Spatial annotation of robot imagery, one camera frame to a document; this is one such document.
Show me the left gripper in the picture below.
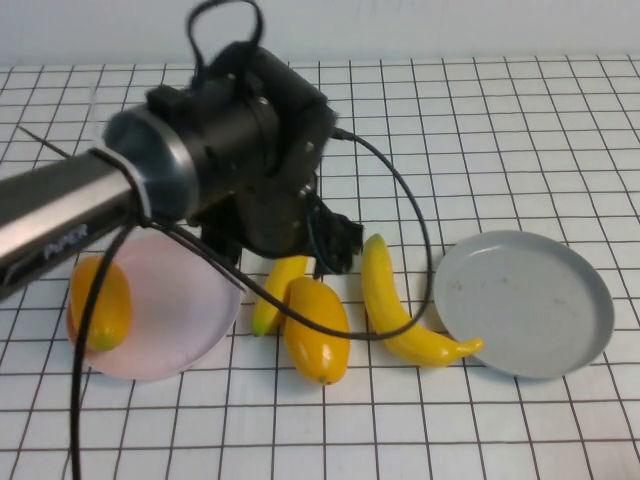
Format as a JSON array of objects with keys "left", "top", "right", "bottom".
[{"left": 238, "top": 172, "right": 365, "bottom": 279}]

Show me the yellow plastic banana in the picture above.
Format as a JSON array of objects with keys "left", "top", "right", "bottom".
[
  {"left": 251, "top": 254, "right": 309, "bottom": 337},
  {"left": 360, "top": 233, "right": 485, "bottom": 369}
]

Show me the yellow-orange plastic mango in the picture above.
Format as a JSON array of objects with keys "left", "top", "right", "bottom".
[{"left": 283, "top": 277, "right": 351, "bottom": 386}]

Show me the deep orange plastic mango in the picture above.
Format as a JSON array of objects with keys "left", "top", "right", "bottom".
[{"left": 67, "top": 256, "right": 134, "bottom": 353}]

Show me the pink round plate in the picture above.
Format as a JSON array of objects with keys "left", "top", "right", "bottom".
[{"left": 67, "top": 235, "right": 242, "bottom": 382}]

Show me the grey round plate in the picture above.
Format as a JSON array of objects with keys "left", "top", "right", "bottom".
[{"left": 432, "top": 229, "right": 615, "bottom": 380}]

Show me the white grid pattern tablecloth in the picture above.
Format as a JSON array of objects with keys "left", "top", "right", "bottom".
[{"left": 0, "top": 53, "right": 640, "bottom": 480}]

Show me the white zip tie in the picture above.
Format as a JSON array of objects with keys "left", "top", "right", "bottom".
[{"left": 89, "top": 147, "right": 154, "bottom": 221}]

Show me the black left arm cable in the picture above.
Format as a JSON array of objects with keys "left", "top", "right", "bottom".
[{"left": 71, "top": 127, "right": 434, "bottom": 480}]

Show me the black left arm strap loop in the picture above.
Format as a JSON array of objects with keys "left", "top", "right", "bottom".
[{"left": 187, "top": 0, "right": 264, "bottom": 76}]

